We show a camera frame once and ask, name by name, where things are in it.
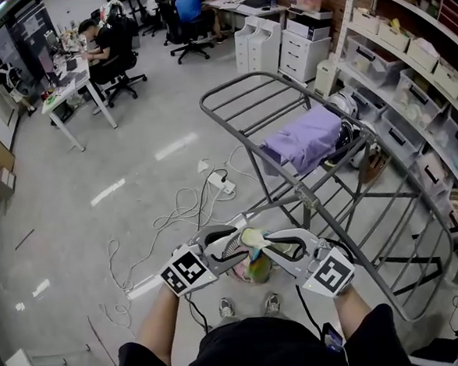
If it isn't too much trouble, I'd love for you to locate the small black screen device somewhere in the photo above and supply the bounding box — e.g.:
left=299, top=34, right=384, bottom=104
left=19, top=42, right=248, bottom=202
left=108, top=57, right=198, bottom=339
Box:
left=320, top=322, right=346, bottom=355

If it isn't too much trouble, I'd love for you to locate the narrow white drawer tower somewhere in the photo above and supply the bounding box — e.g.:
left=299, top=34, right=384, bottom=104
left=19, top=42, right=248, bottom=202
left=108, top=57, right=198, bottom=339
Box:
left=233, top=14, right=264, bottom=75
left=245, top=16, right=285, bottom=76

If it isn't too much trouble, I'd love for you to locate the long white desk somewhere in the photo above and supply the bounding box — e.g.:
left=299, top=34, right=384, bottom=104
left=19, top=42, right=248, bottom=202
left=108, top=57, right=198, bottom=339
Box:
left=202, top=0, right=289, bottom=24

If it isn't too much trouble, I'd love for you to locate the cream waste bin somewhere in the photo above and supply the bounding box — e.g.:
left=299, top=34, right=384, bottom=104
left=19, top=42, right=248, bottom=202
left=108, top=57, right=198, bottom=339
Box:
left=312, top=57, right=341, bottom=99

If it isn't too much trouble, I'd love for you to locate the person's right forearm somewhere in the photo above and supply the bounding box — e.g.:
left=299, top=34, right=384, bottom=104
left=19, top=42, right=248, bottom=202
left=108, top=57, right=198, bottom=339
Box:
left=331, top=283, right=377, bottom=342

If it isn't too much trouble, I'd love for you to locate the patterned white helmet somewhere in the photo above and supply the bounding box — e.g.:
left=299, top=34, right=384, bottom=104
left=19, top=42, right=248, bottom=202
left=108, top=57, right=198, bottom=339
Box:
left=98, top=0, right=125, bottom=30

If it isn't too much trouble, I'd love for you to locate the white desk with metal legs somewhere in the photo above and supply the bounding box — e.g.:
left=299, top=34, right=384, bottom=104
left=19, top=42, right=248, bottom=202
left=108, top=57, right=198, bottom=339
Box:
left=37, top=49, right=120, bottom=155

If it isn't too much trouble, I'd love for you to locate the person's right shoe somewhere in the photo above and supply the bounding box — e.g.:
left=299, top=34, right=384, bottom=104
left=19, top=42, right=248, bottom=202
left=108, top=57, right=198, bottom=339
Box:
left=263, top=291, right=282, bottom=316

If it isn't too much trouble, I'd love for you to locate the long white cable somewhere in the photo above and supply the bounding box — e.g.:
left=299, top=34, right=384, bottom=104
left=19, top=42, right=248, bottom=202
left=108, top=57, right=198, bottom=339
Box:
left=88, top=142, right=275, bottom=331

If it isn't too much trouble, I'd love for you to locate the white metal shelving unit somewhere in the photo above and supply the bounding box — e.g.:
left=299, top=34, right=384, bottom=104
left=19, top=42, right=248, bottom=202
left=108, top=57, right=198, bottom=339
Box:
left=317, top=0, right=458, bottom=230

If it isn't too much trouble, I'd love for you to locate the computer monitor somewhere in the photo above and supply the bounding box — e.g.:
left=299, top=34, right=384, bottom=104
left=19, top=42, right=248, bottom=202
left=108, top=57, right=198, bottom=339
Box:
left=36, top=48, right=61, bottom=89

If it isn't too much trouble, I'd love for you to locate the black office chair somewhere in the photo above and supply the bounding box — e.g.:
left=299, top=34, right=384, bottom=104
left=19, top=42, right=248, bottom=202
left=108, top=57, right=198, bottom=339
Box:
left=137, top=0, right=165, bottom=39
left=157, top=0, right=216, bottom=66
left=98, top=12, right=150, bottom=109

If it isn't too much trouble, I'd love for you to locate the black visor helmet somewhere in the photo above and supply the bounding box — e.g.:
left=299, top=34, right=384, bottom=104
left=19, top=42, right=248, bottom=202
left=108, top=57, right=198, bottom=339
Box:
left=320, top=119, right=369, bottom=169

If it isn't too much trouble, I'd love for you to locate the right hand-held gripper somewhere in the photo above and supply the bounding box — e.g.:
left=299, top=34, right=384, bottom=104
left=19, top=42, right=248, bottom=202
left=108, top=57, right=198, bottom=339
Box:
left=259, top=223, right=358, bottom=304

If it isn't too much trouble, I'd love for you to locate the small cardboard box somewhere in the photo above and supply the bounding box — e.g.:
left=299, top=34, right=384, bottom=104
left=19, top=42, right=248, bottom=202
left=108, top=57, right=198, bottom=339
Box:
left=0, top=165, right=19, bottom=201

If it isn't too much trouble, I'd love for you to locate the white chair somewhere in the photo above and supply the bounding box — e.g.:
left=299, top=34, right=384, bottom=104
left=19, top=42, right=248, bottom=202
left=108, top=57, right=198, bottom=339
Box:
left=407, top=352, right=458, bottom=366

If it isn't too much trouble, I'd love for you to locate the brown bag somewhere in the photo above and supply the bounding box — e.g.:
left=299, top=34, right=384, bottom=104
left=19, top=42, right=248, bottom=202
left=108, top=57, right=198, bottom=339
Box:
left=361, top=147, right=394, bottom=183

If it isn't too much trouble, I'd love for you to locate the person's shoe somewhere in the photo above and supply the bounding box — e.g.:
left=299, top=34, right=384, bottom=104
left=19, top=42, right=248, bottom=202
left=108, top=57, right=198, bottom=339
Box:
left=217, top=297, right=236, bottom=320
left=263, top=291, right=282, bottom=316

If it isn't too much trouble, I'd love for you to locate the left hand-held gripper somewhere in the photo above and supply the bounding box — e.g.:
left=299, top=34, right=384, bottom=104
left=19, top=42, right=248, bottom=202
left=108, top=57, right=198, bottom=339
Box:
left=155, top=222, right=256, bottom=300

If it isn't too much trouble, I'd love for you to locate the purple t-shirt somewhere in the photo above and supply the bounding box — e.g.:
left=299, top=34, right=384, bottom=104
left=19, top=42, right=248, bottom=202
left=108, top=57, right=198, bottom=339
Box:
left=257, top=103, right=346, bottom=179

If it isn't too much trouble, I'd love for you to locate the pink desk organiser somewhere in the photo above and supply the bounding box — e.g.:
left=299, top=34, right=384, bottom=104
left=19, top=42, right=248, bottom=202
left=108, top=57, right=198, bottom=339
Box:
left=435, top=0, right=458, bottom=47

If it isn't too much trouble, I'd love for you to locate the black framed glass door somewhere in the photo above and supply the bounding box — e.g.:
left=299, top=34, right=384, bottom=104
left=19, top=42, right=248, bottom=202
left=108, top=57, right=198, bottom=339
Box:
left=0, top=0, right=63, bottom=101

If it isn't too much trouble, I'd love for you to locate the grey metal drying rack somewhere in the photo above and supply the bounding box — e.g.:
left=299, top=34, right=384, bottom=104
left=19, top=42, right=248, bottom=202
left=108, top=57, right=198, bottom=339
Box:
left=197, top=58, right=458, bottom=336

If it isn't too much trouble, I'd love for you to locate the person's left forearm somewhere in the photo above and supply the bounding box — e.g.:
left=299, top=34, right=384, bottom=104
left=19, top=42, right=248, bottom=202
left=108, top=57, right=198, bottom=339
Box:
left=132, top=283, right=188, bottom=366

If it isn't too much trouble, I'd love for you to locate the pink clothes garment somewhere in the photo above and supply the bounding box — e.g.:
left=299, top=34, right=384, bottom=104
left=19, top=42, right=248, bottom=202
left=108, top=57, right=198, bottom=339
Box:
left=233, top=262, right=252, bottom=282

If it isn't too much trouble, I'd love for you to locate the grey slatted laundry basket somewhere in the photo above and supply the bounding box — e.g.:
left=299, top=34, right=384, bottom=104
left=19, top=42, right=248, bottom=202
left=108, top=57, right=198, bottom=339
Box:
left=218, top=231, right=276, bottom=286

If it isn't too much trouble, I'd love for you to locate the rainbow striped shirt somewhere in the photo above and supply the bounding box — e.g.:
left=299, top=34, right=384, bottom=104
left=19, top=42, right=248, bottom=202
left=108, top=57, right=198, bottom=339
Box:
left=237, top=223, right=299, bottom=286

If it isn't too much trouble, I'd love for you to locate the person's left shoe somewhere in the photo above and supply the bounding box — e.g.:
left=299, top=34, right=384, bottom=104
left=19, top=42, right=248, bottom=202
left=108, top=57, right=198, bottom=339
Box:
left=217, top=297, right=236, bottom=320

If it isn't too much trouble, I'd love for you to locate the person's black shirt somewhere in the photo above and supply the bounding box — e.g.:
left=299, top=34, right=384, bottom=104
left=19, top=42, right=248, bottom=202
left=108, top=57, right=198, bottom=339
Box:
left=109, top=301, right=413, bottom=366

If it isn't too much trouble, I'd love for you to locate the black power cable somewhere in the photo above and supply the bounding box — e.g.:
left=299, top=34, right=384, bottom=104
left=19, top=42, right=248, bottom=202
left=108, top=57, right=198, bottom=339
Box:
left=192, top=169, right=233, bottom=240

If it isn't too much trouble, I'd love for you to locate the white power strip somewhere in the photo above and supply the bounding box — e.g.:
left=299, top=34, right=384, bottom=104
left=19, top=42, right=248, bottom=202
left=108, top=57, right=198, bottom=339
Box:
left=206, top=169, right=237, bottom=196

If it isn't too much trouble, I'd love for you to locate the white three-drawer cabinet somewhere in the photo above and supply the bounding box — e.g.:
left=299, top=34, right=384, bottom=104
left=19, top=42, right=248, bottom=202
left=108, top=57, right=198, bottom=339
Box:
left=276, top=26, right=334, bottom=84

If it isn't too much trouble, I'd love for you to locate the white printer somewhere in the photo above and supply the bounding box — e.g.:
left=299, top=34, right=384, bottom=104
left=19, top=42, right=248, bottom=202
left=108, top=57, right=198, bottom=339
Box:
left=283, top=9, right=336, bottom=44

